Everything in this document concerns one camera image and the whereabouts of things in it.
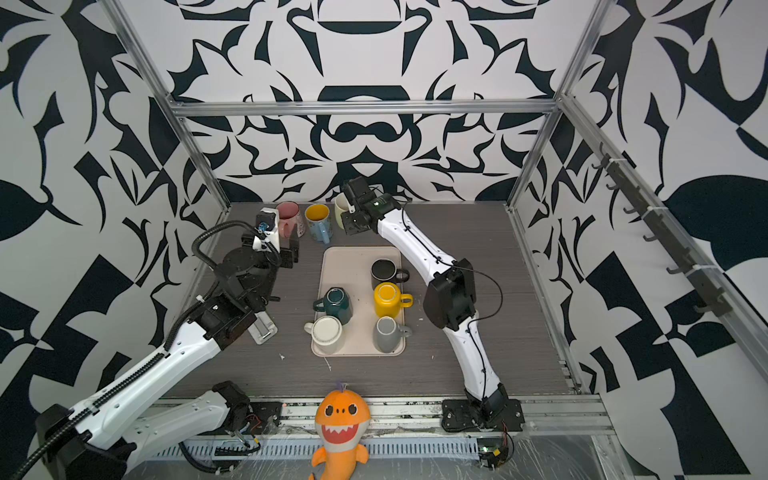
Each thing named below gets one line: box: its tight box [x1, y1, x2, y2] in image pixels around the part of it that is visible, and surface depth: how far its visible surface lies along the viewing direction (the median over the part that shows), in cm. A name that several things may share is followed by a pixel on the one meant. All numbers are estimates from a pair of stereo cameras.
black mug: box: [370, 258, 410, 288], surface depth 93 cm
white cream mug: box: [304, 315, 343, 355], surface depth 83 cm
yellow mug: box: [374, 281, 414, 318], surface depth 88 cm
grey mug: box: [372, 316, 412, 353], surface depth 81 cm
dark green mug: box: [313, 286, 353, 325], surface depth 86 cm
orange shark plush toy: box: [308, 382, 371, 480], surface depth 68 cm
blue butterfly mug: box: [305, 203, 333, 245], surface depth 104 cm
